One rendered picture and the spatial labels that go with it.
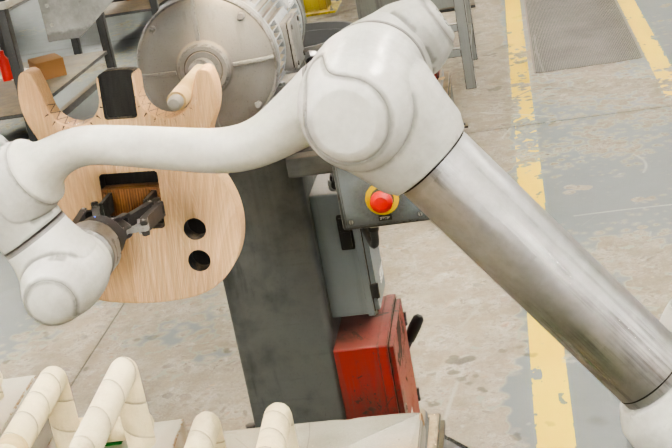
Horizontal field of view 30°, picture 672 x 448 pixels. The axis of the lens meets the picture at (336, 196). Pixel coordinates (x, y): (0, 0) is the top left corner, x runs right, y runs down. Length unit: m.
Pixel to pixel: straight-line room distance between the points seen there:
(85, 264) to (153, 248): 0.38
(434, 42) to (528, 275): 0.31
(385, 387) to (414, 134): 1.23
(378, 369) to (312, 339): 0.15
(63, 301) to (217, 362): 2.33
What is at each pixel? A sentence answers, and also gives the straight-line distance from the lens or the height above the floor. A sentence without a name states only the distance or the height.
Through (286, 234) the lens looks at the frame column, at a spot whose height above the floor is 0.87.
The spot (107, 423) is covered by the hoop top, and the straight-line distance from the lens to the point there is 1.31.
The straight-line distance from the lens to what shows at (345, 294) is 2.52.
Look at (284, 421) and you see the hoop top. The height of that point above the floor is 1.05.
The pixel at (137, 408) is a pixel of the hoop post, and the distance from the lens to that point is 1.43.
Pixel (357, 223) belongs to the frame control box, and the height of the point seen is 0.93.
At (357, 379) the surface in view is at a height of 0.55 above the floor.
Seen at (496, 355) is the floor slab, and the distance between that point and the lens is 3.76.
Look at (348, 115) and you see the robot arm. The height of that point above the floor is 1.35.
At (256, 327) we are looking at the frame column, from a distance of 2.54.
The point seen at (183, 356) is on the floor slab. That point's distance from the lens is 4.14.
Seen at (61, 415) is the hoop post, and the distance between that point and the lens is 1.45.
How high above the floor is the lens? 1.70
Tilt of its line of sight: 19 degrees down
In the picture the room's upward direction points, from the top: 11 degrees counter-clockwise
